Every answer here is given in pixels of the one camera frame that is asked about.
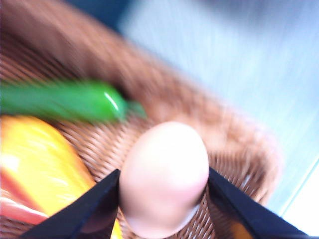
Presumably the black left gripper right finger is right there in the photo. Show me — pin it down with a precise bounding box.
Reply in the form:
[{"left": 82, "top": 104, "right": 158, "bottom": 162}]
[{"left": 207, "top": 167, "right": 309, "bottom": 239}]

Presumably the yellow toy corn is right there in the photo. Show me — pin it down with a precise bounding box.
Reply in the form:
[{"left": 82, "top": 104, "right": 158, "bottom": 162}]
[{"left": 0, "top": 115, "right": 123, "bottom": 239}]

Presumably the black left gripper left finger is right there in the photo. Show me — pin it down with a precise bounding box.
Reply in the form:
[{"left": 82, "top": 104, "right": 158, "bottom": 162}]
[{"left": 21, "top": 170, "right": 121, "bottom": 239}]

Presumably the brown wicker basket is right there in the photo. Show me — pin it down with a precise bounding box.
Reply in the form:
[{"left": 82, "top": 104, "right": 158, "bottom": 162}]
[{"left": 0, "top": 0, "right": 281, "bottom": 239}]

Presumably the green toy pepper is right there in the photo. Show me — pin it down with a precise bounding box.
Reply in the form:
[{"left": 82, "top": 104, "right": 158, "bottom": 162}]
[{"left": 0, "top": 81, "right": 147, "bottom": 123}]

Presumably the brown egg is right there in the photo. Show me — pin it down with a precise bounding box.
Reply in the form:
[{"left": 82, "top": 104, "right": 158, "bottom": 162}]
[{"left": 121, "top": 121, "right": 209, "bottom": 238}]

